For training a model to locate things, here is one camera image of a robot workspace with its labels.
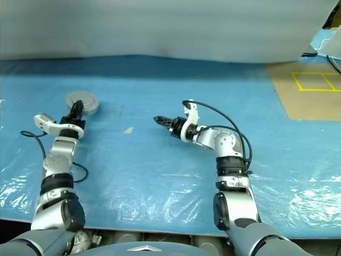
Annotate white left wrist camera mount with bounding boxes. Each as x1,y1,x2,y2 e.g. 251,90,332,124
34,114,85,140

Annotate white wrapped bundle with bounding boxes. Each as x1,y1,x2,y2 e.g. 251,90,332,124
70,230,93,254

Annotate white backdrop cloth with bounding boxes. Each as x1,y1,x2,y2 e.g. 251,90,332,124
0,0,339,64

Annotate grey robot torso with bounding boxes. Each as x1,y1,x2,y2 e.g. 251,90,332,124
77,241,214,256

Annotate grey rounded cylinder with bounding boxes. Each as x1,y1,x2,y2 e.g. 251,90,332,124
113,231,142,245
196,236,227,249

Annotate light blue sheet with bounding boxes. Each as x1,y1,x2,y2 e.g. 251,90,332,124
308,28,336,56

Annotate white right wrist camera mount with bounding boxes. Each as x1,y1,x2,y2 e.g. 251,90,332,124
182,99,200,142

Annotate brown cardboard board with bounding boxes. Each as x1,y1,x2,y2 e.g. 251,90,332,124
266,62,341,121

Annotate brown cardboard box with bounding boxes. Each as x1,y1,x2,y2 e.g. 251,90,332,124
323,0,341,29

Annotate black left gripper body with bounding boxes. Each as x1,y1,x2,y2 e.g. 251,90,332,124
60,115,86,131

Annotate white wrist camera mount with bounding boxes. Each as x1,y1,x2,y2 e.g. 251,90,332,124
182,99,200,142
34,114,85,140

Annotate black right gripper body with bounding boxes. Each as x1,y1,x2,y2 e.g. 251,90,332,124
167,116,187,139

